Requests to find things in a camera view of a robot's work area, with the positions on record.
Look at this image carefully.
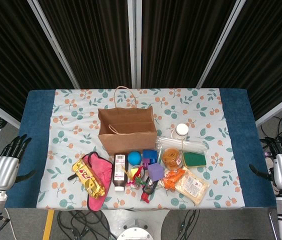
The white lidded plastic jar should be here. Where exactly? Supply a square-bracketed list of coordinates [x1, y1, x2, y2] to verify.
[171, 123, 190, 141]

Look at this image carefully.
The floral print tablecloth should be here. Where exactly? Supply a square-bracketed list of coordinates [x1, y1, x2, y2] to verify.
[36, 87, 246, 211]

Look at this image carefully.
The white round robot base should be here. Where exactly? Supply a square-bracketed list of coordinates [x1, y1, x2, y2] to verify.
[117, 219, 153, 240]

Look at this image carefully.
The brown paper bag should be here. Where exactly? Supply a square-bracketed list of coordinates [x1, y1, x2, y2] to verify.
[97, 86, 158, 156]

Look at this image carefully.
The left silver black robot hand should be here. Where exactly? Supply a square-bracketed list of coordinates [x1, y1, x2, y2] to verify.
[0, 134, 37, 193]

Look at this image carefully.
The black bottle red cap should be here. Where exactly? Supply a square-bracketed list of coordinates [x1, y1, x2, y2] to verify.
[140, 176, 160, 204]

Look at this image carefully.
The brown bottle white cap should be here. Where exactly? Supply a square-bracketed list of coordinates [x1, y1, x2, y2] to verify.
[112, 152, 129, 192]

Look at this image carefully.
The purple foam cube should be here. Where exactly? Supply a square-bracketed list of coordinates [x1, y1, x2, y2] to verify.
[147, 162, 166, 182]

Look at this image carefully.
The blue ball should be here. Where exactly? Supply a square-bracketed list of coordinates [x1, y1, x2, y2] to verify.
[127, 151, 142, 166]

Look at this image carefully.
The purple toy building block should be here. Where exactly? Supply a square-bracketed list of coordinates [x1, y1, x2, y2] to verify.
[140, 157, 151, 171]

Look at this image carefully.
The black curtain partition panel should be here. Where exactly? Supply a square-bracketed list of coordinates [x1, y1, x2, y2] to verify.
[28, 0, 136, 90]
[134, 0, 247, 90]
[0, 0, 81, 128]
[197, 0, 282, 127]

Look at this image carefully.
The gold foil snack pack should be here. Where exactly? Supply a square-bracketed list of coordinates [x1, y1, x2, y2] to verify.
[71, 157, 106, 200]

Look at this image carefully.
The blue toy building block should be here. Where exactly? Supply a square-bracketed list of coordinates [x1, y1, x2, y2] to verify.
[142, 149, 159, 163]

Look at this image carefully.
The orange snack packet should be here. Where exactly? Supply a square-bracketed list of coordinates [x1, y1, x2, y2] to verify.
[163, 168, 187, 191]

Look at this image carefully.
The blue velvet table cover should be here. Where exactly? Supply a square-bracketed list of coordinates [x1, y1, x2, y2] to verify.
[4, 89, 277, 209]

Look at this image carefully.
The green yellow sponge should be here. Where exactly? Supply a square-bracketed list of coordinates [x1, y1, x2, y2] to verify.
[182, 150, 208, 169]

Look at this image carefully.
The pink cloth black trim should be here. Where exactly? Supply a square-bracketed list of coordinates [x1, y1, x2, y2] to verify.
[67, 151, 114, 213]

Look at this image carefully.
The beige vacuum food pack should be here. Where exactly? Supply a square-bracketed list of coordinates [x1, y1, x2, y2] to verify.
[174, 166, 211, 206]

